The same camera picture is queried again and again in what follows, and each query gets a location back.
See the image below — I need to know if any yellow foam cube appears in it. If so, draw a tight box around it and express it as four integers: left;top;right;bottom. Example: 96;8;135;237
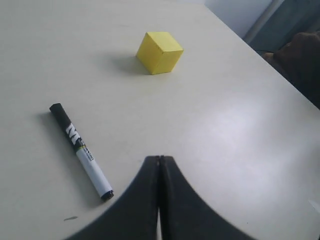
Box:
136;31;184;75

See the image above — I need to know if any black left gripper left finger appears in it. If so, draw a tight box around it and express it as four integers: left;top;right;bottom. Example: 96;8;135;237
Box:
68;156;160;240

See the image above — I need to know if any black and white marker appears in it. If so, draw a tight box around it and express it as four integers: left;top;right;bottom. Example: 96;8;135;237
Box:
49;103;114;201

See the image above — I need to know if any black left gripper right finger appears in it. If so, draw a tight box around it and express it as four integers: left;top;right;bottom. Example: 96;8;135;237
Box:
157;156;252;240

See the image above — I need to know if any dark brown chair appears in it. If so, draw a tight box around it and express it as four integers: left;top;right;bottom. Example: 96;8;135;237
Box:
262;31;320;108

